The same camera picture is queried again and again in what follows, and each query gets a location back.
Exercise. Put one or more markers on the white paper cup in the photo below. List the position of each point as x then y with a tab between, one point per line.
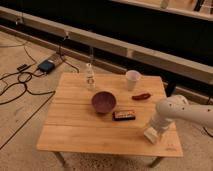
132	77

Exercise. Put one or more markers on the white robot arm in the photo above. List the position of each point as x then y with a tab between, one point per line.
176	107

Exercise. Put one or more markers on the metal table leg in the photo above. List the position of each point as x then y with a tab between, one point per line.
60	158
156	162

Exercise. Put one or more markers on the small black adapter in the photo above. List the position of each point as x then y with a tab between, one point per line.
23	67

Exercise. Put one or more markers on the dark blue power box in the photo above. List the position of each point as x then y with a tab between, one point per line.
46	66

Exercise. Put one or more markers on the red chili pepper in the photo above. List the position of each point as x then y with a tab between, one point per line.
143	96

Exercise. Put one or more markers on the wooden table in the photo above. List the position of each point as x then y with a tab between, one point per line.
72	125

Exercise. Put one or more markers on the metal table leg left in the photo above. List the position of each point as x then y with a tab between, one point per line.
60	158

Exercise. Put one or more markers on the purple ceramic bowl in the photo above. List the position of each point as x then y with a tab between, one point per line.
103	102

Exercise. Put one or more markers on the clear plastic bottle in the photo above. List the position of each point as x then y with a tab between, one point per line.
90	76

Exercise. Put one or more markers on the metal table leg right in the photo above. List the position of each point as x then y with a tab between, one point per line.
156	162

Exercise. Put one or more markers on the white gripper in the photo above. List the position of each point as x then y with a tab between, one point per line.
153	134

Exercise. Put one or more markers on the dark rectangular box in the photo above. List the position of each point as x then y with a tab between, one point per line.
124	115

